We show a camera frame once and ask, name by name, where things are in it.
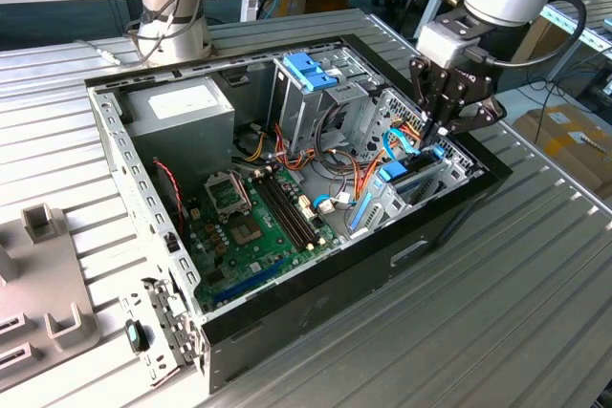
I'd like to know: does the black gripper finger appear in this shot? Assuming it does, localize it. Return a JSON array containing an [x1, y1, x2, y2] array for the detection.
[[408, 55, 454, 145], [432, 82, 508, 142]]

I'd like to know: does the orange yellow red power wire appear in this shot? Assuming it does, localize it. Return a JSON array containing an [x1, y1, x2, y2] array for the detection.
[[389, 114, 427, 140]]

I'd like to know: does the blue data wire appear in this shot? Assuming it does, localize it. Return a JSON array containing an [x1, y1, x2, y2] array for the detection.
[[381, 125, 423, 163]]

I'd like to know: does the hard disk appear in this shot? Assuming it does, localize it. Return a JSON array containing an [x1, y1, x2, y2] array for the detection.
[[351, 143, 453, 233]]

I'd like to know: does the metal disk bay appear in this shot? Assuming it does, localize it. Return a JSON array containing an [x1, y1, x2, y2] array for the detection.
[[344, 88, 485, 243]]

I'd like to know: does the cardboard box yellow tape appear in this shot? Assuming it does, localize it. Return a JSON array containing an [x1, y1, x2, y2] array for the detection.
[[512, 102, 612, 200]]

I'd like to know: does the blue plastic bay latch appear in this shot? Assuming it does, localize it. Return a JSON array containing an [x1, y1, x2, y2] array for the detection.
[[281, 53, 342, 95]]

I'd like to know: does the grey metal drive cage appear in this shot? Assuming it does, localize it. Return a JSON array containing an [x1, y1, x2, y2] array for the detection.
[[266, 54, 386, 157]]

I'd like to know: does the black RAM slot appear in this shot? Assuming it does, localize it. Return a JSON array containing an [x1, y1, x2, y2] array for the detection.
[[258, 179, 312, 253], [268, 176, 322, 247]]

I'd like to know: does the metal socket cover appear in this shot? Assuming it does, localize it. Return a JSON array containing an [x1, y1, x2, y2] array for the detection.
[[204, 171, 254, 224]]

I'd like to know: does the open black PC case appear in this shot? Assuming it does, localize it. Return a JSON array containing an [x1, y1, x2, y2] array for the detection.
[[85, 33, 515, 395]]

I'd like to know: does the grey power supply unit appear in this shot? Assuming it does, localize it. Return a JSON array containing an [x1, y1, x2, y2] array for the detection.
[[122, 76, 237, 178]]

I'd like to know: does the green motherboard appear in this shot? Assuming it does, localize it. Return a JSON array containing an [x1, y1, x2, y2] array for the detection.
[[186, 164, 346, 316]]

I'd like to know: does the blue expansion slot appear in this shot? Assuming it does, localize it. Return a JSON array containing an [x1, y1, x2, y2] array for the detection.
[[212, 257, 289, 308]]

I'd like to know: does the black case fan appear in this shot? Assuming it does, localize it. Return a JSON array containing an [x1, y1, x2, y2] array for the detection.
[[151, 157, 188, 237]]

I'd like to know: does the grey parts rack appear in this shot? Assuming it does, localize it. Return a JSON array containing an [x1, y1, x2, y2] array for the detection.
[[0, 204, 102, 394]]

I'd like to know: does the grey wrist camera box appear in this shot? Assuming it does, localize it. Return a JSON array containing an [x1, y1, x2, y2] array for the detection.
[[414, 20, 480, 69]]

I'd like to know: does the multicolour wire harness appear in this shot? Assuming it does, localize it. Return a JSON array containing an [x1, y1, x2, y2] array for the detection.
[[272, 123, 383, 204]]

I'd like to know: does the thick black wrist cable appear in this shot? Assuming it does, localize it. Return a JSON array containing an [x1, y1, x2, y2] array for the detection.
[[490, 0, 589, 68]]

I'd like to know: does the blue wire with white plug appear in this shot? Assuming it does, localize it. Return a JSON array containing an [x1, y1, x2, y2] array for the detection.
[[310, 193, 339, 217]]

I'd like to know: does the black cable with pale plug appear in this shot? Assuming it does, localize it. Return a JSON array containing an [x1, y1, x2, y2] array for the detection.
[[95, 0, 221, 65]]

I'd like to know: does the small black tool teal ring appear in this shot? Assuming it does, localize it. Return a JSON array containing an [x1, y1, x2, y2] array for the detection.
[[122, 320, 150, 355]]

